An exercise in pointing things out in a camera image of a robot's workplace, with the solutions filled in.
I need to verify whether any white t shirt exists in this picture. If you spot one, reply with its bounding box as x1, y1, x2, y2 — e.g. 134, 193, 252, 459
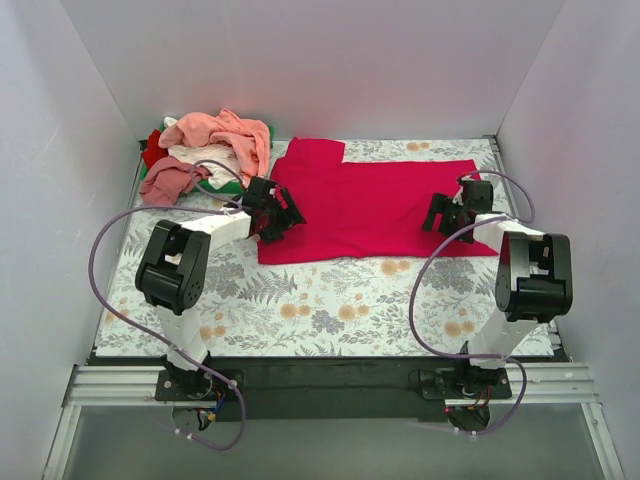
168, 144, 242, 190

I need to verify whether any salmon pink t shirt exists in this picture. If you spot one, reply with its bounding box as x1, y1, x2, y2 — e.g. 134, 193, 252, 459
159, 109, 271, 186

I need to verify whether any aluminium frame rail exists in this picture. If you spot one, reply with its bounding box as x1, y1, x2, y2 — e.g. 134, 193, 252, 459
42, 362, 624, 479

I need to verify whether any green plastic basket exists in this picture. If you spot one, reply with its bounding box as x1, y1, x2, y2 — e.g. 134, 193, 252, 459
142, 124, 272, 195

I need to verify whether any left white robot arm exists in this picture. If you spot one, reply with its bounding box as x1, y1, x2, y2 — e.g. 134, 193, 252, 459
135, 177, 306, 400

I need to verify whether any magenta t shirt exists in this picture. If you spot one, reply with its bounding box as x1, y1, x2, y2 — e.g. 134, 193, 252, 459
257, 138, 475, 265

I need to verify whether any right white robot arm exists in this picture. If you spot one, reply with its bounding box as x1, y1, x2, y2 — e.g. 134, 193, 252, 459
422, 179, 573, 398

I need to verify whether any floral patterned table mat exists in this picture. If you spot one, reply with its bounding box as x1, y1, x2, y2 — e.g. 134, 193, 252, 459
94, 139, 500, 358

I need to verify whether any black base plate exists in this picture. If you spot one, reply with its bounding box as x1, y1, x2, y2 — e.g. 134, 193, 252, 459
155, 357, 512, 429

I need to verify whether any red t shirt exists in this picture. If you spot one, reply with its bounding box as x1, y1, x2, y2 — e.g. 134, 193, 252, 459
141, 129, 168, 170

